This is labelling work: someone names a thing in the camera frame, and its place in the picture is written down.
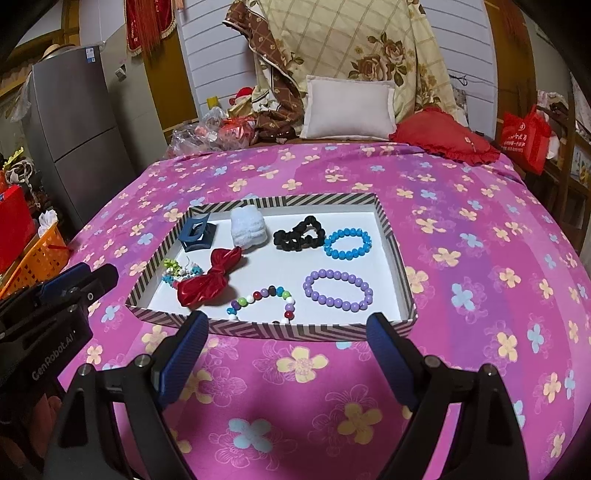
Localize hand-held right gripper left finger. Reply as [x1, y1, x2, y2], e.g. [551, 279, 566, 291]
[41, 310, 209, 480]

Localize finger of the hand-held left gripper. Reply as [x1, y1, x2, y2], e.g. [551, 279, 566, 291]
[37, 263, 92, 298]
[65, 264, 120, 306]

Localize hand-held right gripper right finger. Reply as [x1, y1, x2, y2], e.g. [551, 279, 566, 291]
[366, 312, 550, 480]

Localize red satin bow scrunchie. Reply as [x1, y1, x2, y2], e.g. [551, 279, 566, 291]
[177, 246, 245, 308]

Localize colourful star bead bracelet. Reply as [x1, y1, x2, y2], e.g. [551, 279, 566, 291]
[161, 258, 204, 289]

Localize purple bead bracelet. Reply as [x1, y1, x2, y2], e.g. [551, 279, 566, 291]
[302, 269, 374, 309]

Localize multicolour round bead bracelet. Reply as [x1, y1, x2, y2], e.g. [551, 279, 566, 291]
[226, 285, 296, 324]

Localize striped cardboard tray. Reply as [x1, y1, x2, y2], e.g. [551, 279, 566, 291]
[126, 193, 419, 342]

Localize bright blue bead bracelet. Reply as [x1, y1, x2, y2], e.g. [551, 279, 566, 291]
[323, 228, 372, 259]

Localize black scrunchie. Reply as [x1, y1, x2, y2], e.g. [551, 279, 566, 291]
[273, 215, 325, 252]

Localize person's left hand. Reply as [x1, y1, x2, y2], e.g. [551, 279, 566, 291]
[18, 392, 65, 457]

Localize orange plastic basket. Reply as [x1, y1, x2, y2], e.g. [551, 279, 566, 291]
[0, 222, 70, 301]

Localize red box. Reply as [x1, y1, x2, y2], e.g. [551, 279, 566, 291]
[0, 185, 38, 273]

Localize pink floral bedsheet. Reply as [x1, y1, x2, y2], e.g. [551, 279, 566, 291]
[69, 141, 587, 480]

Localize dark blue hair claw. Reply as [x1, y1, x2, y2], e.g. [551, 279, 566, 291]
[179, 212, 218, 254]

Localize patterned cloth bag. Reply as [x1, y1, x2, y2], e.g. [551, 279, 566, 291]
[2, 148, 34, 182]

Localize grey refrigerator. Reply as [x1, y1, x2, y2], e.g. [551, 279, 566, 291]
[23, 44, 139, 232]

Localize white fluffy scrunchie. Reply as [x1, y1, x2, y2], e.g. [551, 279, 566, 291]
[229, 207, 269, 250]

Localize clear plastic bag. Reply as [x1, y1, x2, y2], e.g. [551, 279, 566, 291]
[166, 106, 259, 160]

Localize red frilled cushion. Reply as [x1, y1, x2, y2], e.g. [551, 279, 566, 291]
[390, 107, 502, 165]

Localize red santa toy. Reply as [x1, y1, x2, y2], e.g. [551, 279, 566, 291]
[228, 86, 254, 116]

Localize wooden shelf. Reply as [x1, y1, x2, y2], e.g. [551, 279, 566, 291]
[536, 88, 591, 232]

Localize white pillow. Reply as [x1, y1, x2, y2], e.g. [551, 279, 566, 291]
[300, 75, 397, 140]

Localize red shopping bag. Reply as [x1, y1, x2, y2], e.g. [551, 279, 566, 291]
[501, 105, 552, 175]

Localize floral folded quilt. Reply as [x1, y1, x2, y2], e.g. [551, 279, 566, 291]
[225, 0, 462, 139]

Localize red fringed wall hanging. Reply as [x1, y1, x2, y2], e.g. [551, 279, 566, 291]
[124, 0, 176, 56]

